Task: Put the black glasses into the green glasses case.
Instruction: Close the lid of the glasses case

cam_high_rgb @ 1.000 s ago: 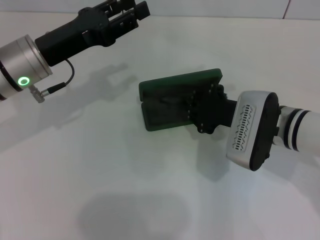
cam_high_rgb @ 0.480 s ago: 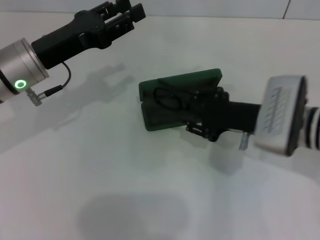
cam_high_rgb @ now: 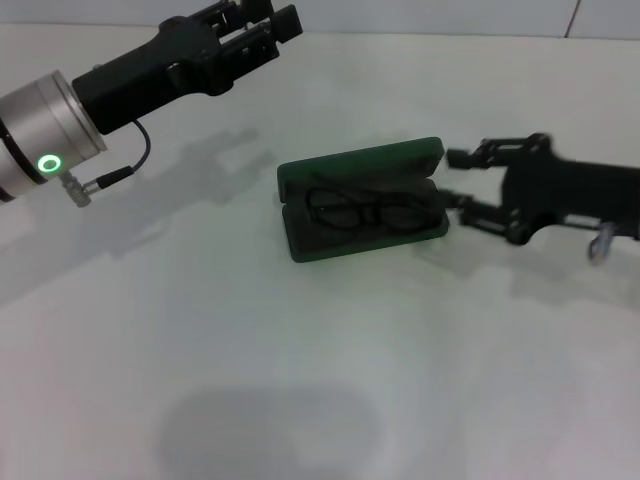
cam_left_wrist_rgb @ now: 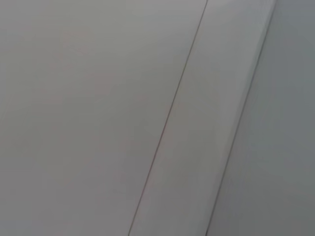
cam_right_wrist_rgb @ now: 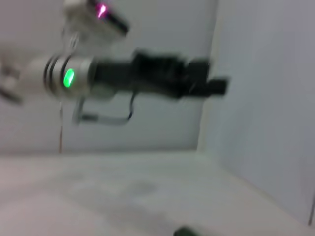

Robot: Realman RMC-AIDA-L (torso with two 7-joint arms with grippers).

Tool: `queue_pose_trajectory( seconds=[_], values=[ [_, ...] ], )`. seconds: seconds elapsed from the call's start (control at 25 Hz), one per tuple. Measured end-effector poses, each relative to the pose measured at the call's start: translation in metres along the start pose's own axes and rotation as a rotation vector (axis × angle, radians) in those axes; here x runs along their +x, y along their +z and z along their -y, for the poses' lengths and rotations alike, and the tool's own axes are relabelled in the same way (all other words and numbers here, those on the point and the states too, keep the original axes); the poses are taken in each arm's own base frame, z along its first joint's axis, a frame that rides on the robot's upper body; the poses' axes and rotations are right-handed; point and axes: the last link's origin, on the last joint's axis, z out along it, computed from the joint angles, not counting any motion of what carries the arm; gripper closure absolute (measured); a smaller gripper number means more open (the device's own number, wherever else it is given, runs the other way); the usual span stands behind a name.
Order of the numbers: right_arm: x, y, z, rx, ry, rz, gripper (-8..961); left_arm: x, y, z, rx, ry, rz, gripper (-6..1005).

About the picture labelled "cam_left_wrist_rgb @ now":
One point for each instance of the white enclosure backdrop panel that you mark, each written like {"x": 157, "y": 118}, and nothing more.
{"x": 73, "y": 110}
{"x": 209, "y": 118}

